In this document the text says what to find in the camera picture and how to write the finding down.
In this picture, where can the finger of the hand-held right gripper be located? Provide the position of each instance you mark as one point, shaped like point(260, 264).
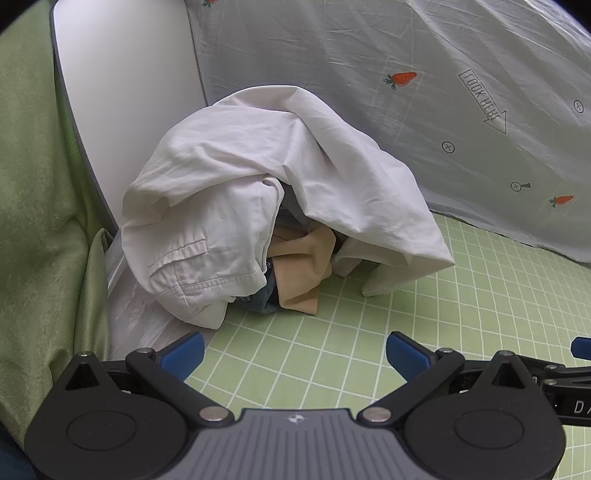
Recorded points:
point(581, 347)

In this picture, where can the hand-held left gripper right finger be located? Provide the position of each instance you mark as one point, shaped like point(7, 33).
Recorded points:
point(407, 354)

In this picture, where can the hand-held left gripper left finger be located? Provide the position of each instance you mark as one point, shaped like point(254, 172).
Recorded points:
point(183, 353)

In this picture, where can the white pants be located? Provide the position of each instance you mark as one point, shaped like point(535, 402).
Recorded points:
point(221, 184)

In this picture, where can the green checked bed sheet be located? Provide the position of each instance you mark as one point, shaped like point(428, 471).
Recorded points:
point(369, 314)

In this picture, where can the blue denim jeans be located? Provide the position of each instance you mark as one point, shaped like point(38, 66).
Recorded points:
point(265, 300)

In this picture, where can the beige garment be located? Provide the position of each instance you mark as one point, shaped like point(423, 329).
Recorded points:
point(295, 277)

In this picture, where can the grey garment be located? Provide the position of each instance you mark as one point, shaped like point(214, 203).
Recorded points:
point(291, 210)

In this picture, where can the dark blue cloth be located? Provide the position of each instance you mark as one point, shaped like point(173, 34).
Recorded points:
point(11, 457)

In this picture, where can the green curtain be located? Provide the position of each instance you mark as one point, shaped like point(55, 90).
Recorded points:
point(32, 207)

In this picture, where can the white headboard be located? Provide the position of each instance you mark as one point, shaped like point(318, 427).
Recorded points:
point(129, 92)

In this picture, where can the carrot print grey quilt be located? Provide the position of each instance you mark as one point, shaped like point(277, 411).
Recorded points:
point(369, 69)

